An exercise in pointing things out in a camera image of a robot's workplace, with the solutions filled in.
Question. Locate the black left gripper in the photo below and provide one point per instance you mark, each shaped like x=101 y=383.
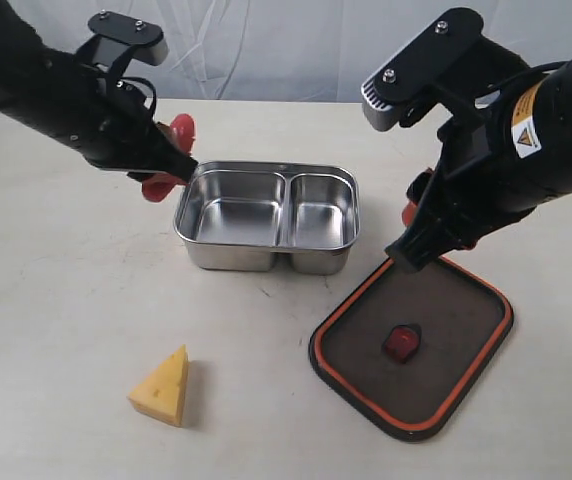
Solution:
x=113 y=124

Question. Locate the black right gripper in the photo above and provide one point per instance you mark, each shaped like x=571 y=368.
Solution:
x=488 y=176

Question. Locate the red sausage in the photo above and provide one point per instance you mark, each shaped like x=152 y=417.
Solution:
x=180 y=135

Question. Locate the dark transparent lunchbox lid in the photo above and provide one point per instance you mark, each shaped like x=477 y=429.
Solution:
x=404 y=350

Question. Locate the yellow cheese wedge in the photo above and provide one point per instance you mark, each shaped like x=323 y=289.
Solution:
x=161 y=395

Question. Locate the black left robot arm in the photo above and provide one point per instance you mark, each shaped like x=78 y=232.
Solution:
x=34 y=77

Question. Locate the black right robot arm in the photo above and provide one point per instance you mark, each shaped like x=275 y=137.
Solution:
x=554 y=94

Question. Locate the stainless steel lunchbox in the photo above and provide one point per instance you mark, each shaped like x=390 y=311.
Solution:
x=244 y=215

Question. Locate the white backdrop cloth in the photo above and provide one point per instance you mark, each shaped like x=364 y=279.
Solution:
x=284 y=51

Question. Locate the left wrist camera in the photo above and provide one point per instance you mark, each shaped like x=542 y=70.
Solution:
x=118 y=39

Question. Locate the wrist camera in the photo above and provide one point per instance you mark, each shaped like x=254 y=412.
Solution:
x=388 y=92
x=118 y=39

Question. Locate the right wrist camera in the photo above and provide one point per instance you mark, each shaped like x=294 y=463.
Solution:
x=388 y=92

